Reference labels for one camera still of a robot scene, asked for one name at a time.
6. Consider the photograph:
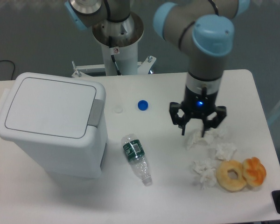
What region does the crumpled white tissue bottom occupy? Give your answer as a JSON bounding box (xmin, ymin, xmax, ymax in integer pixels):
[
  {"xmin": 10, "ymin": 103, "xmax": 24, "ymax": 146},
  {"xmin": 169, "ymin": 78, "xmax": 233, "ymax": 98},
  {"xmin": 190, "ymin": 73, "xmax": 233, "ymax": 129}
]
[{"xmin": 192, "ymin": 158, "xmax": 217, "ymax": 190}]

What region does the white plastic trash can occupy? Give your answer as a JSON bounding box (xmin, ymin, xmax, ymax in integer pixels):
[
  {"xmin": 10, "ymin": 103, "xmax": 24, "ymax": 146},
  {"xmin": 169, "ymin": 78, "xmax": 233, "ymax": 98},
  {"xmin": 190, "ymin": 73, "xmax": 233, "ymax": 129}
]
[{"xmin": 0, "ymin": 72, "xmax": 108, "ymax": 178}]

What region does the crumpled white tissue top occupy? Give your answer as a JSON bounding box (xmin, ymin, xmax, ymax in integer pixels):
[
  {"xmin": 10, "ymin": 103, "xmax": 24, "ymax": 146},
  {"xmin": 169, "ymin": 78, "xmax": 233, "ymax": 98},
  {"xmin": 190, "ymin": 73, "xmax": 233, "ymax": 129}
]
[{"xmin": 186, "ymin": 127, "xmax": 229, "ymax": 150}]

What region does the white base frame with bolts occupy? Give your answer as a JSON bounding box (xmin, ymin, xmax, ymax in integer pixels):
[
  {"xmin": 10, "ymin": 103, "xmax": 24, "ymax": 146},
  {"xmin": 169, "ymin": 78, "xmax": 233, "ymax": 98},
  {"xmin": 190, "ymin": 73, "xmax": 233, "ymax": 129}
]
[{"xmin": 71, "ymin": 56, "xmax": 157, "ymax": 77}]

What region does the clear plastic bottle green label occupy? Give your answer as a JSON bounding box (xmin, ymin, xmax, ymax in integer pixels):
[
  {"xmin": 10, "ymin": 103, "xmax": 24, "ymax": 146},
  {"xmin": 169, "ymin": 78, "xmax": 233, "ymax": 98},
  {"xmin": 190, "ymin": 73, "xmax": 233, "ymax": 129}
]
[{"xmin": 121, "ymin": 133, "xmax": 153, "ymax": 186}]

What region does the ring doughnut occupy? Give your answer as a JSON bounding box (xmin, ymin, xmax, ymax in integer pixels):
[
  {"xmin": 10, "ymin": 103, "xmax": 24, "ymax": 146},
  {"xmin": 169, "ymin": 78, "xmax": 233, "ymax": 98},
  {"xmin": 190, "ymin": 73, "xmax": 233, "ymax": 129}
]
[{"xmin": 216, "ymin": 160, "xmax": 247, "ymax": 192}]

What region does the black cable on pedestal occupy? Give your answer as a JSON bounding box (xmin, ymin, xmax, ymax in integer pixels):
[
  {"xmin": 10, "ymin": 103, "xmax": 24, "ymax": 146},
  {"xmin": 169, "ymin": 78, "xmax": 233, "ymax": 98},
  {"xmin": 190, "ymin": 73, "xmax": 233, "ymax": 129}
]
[{"xmin": 108, "ymin": 36, "xmax": 122, "ymax": 76}]

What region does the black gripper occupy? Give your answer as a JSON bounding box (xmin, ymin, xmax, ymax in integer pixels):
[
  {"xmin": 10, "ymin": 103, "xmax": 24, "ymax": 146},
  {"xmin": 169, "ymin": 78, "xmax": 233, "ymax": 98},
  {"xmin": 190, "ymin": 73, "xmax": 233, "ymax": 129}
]
[{"xmin": 169, "ymin": 87, "xmax": 227, "ymax": 137}]

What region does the black cable on floor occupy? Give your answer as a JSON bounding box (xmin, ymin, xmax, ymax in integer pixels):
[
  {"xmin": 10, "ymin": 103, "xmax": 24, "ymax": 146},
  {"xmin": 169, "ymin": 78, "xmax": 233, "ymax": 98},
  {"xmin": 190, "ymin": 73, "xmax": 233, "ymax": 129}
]
[{"xmin": 0, "ymin": 60, "xmax": 16, "ymax": 82}]

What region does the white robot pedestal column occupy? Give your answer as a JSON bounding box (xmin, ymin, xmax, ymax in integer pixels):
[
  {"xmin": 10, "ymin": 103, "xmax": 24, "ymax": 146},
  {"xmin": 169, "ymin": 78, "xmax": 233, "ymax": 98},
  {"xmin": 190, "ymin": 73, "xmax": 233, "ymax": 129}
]
[{"xmin": 92, "ymin": 12, "xmax": 144, "ymax": 70}]

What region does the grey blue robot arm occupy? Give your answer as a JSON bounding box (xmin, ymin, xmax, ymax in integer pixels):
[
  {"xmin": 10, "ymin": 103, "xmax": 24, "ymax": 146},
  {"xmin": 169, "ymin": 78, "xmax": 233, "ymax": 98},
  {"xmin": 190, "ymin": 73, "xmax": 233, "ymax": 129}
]
[{"xmin": 65, "ymin": 0, "xmax": 250, "ymax": 131}]

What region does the white bottle cap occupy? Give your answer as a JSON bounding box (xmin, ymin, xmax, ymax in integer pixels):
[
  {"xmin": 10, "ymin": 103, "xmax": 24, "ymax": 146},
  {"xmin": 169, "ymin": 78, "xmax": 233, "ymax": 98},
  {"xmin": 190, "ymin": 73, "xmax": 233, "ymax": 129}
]
[{"xmin": 114, "ymin": 105, "xmax": 123, "ymax": 114}]

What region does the crumpled white tissue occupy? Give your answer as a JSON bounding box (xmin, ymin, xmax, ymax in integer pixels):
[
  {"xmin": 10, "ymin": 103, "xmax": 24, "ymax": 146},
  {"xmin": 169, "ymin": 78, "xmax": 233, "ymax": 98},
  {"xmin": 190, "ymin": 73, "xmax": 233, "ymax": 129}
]
[
  {"xmin": 215, "ymin": 143, "xmax": 237, "ymax": 161},
  {"xmin": 186, "ymin": 127, "xmax": 229, "ymax": 150},
  {"xmin": 192, "ymin": 158, "xmax": 217, "ymax": 190}
]

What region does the blue bottle cap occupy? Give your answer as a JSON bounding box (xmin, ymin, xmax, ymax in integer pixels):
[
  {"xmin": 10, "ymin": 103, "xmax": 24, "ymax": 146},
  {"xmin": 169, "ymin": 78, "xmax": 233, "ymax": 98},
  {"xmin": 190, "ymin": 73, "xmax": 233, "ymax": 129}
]
[{"xmin": 137, "ymin": 100, "xmax": 149, "ymax": 111}]

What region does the orange twisted bread roll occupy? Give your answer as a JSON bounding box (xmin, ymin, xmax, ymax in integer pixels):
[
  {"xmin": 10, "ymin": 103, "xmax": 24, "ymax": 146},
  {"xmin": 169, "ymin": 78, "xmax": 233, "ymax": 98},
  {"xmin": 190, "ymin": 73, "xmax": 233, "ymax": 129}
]
[{"xmin": 242, "ymin": 157, "xmax": 266, "ymax": 187}]

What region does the crumpled white tissue middle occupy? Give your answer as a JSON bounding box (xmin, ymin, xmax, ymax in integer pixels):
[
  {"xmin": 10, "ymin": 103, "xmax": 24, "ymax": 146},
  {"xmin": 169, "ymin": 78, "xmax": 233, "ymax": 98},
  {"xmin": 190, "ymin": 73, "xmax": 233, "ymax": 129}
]
[{"xmin": 215, "ymin": 143, "xmax": 237, "ymax": 161}]

